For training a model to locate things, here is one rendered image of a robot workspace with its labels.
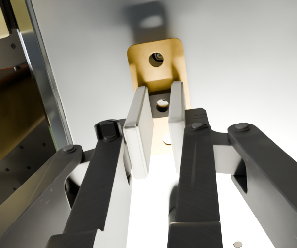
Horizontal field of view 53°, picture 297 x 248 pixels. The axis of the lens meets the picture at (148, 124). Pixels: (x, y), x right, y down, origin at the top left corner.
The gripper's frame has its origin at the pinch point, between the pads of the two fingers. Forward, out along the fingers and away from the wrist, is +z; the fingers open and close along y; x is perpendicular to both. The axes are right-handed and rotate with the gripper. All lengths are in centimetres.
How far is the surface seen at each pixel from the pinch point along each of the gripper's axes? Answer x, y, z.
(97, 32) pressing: 5.2, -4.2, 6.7
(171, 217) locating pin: -11.6, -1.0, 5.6
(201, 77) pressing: 0.6, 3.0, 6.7
